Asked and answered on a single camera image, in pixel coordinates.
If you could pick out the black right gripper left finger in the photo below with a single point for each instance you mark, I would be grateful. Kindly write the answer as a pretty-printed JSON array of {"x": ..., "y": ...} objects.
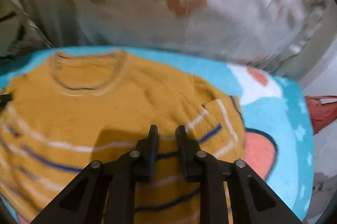
[{"x": 105, "y": 193}]

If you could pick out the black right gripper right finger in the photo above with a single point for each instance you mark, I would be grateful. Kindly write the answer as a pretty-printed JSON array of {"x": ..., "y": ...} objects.
[{"x": 229, "y": 191}]

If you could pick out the mustard striped knit sweater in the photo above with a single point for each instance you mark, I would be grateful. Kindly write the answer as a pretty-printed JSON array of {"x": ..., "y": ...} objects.
[{"x": 72, "y": 110}]

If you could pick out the turquoise cartoon fleece blanket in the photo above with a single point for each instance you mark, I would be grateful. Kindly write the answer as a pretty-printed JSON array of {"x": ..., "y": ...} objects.
[{"x": 280, "y": 137}]

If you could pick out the red plastic bag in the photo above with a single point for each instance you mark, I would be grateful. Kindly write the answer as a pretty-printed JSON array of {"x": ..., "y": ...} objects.
[{"x": 322, "y": 111}]

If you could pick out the cream floral cushion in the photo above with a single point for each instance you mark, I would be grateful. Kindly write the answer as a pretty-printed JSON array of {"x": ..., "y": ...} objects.
[{"x": 19, "y": 34}]

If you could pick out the white leaf print pillow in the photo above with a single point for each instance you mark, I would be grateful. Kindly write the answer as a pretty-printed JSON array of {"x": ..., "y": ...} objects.
[{"x": 261, "y": 33}]

